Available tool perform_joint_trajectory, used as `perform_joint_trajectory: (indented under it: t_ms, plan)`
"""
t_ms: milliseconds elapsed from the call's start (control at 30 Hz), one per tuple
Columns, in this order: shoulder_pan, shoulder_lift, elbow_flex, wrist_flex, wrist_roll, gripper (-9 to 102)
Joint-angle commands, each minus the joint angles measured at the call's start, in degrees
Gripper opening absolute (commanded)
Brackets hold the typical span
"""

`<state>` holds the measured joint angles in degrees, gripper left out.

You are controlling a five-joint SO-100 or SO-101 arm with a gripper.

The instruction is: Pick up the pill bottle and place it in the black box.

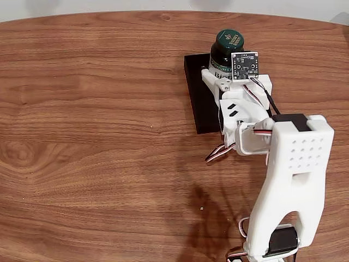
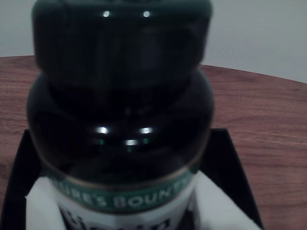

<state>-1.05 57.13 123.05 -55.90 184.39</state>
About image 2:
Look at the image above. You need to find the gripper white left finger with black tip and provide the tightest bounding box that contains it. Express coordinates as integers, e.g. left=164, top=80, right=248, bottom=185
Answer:
left=25, top=177, right=64, bottom=230

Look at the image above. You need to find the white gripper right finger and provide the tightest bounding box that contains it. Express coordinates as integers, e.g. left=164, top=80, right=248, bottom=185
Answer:
left=194, top=175, right=262, bottom=230

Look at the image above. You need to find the green Biotin pill bottle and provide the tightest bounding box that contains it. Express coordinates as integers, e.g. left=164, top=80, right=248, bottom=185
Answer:
left=26, top=0, right=215, bottom=230

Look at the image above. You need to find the shallow black cardboard box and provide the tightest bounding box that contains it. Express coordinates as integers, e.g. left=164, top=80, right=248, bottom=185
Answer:
left=0, top=128, right=264, bottom=230

